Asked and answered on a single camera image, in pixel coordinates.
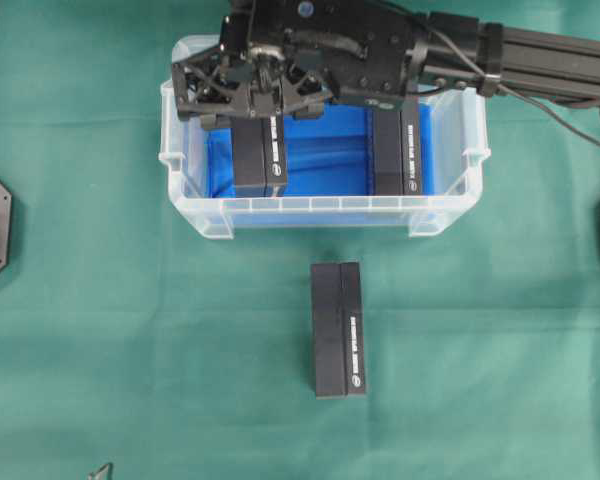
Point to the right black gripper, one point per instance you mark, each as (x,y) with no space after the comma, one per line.
(293,57)

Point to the black camera box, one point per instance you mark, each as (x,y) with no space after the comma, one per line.
(397,161)
(259,156)
(338,330)

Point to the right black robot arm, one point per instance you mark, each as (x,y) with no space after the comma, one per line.
(494,60)

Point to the clear plastic storage case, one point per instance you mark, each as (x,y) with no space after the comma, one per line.
(460,147)

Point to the blue liner sheet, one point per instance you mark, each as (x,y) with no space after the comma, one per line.
(330,156)

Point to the green table cloth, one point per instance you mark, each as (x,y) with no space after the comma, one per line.
(127,337)

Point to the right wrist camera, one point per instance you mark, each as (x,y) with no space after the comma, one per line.
(377,102)

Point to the small metal bracket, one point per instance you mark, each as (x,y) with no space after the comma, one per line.
(104,472)

